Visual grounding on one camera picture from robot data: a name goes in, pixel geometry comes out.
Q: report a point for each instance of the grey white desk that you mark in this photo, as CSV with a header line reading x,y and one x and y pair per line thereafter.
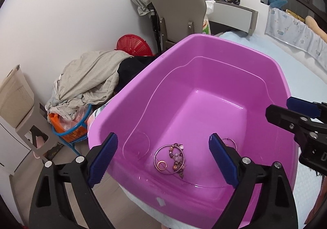
x,y
227,16

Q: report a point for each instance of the purple plastic tub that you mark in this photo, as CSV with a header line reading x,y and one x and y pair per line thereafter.
x,y
164,117

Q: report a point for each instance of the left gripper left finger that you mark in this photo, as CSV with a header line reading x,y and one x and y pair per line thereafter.
x,y
50,207

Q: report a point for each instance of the grey chair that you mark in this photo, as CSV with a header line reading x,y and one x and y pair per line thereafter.
x,y
179,19

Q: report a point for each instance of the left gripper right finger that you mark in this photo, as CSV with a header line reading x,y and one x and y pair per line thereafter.
x,y
262,196

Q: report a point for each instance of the blue plush toy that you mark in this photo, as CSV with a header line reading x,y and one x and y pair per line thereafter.
x,y
277,3

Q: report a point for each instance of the red plastic basket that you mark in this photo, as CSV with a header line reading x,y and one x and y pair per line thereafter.
x,y
133,45

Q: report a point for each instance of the beige stool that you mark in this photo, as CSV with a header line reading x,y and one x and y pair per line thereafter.
x,y
22,110

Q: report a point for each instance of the person's right hand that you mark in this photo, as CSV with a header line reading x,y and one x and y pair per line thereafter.
x,y
314,210

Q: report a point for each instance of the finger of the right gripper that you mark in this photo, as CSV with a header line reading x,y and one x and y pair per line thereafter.
x,y
286,119
314,110

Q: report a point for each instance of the tan teddy bear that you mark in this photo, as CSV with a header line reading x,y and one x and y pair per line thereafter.
x,y
312,24

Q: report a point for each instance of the orange blue laundry basket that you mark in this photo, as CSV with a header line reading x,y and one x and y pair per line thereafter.
x,y
73,131

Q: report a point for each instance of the grey clothes pile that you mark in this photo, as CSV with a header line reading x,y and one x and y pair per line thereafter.
x,y
90,79

